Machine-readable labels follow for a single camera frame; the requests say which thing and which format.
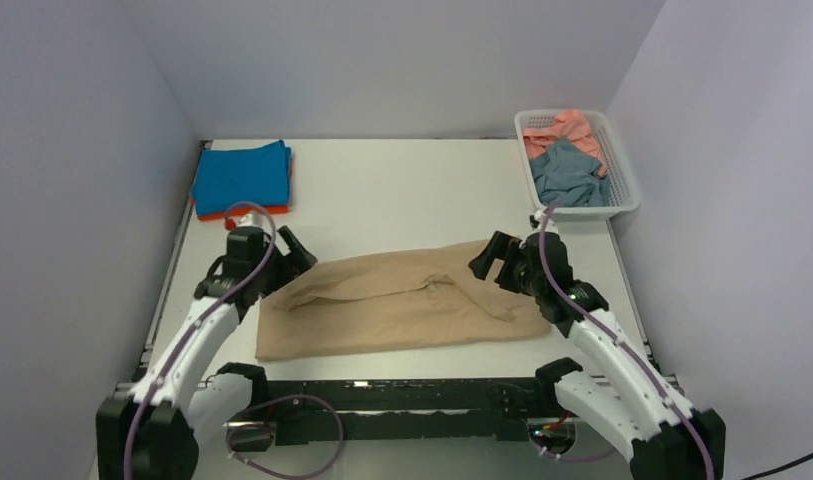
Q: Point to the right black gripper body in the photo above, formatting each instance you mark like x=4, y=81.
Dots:
x=515, y=275

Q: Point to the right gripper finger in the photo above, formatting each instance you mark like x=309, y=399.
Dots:
x=501, y=239
x=481, y=265

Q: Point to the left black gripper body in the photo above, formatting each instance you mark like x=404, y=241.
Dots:
x=280, y=269

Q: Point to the beige t shirt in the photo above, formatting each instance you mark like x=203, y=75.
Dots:
x=397, y=300

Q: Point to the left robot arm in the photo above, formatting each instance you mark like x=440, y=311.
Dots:
x=156, y=429

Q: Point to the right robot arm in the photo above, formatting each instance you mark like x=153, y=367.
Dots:
x=651, y=424

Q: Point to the folded orange t shirt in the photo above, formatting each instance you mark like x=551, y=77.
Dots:
x=244, y=212

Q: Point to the folded blue t shirt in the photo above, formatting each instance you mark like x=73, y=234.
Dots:
x=242, y=177

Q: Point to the grey-blue t shirt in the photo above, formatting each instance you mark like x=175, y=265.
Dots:
x=565, y=176

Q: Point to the white plastic basket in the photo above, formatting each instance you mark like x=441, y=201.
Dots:
x=624, y=194

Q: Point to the pink t shirt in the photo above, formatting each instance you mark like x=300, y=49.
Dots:
x=570, y=124

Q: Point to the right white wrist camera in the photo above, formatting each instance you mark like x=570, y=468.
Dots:
x=541, y=221

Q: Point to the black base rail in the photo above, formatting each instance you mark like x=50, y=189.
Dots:
x=503, y=409

